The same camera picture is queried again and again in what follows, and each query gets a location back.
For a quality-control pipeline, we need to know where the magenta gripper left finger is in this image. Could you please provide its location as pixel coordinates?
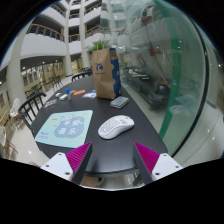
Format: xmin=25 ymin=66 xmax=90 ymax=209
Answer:
xmin=41 ymin=142 xmax=92 ymax=185

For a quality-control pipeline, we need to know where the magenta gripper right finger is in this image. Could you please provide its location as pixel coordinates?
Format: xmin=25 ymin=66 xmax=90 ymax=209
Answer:
xmin=133 ymin=142 xmax=182 ymax=185

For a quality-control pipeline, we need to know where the light blue mouse pad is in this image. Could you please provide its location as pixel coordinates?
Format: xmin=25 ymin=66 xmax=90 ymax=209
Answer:
xmin=35 ymin=110 xmax=93 ymax=148

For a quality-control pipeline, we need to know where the white perforated computer mouse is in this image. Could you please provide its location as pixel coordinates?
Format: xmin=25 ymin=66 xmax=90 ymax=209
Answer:
xmin=98 ymin=115 xmax=134 ymax=139

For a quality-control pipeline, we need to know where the clear plastic packet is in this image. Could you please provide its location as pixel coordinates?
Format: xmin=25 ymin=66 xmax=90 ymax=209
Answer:
xmin=44 ymin=99 xmax=57 ymax=108

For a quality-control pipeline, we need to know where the small white box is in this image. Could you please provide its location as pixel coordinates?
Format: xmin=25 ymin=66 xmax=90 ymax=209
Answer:
xmin=59 ymin=94 xmax=68 ymax=101

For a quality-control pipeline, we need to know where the grey smartphone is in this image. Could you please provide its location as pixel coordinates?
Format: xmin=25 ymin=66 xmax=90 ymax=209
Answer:
xmin=110 ymin=96 xmax=129 ymax=108

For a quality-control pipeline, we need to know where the white blue packet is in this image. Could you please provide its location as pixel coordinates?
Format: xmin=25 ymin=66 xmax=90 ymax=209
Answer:
xmin=83 ymin=92 xmax=96 ymax=99

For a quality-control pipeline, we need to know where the black chair near left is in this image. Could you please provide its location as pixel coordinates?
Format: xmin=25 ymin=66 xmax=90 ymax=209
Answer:
xmin=18 ymin=92 xmax=46 ymax=133

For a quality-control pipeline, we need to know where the orange flat item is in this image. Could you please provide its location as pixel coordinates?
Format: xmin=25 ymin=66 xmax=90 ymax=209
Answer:
xmin=73 ymin=90 xmax=85 ymax=96

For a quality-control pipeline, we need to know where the blue capped small bottle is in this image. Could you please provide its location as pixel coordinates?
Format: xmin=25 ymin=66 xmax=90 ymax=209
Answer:
xmin=65 ymin=88 xmax=71 ymax=100

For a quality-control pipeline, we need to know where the white wicker chair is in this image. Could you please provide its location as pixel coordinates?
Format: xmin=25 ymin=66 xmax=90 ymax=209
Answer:
xmin=10 ymin=98 xmax=20 ymax=117

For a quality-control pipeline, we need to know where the black chair far end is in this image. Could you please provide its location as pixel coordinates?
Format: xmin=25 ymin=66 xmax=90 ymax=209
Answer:
xmin=71 ymin=71 xmax=92 ymax=82

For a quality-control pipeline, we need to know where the brown paper bag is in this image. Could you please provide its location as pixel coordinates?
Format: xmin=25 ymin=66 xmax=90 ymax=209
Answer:
xmin=92 ymin=48 xmax=122 ymax=99

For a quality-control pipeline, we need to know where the green potted plant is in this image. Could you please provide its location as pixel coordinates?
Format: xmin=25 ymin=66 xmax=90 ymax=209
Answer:
xmin=88 ymin=39 xmax=110 ymax=52

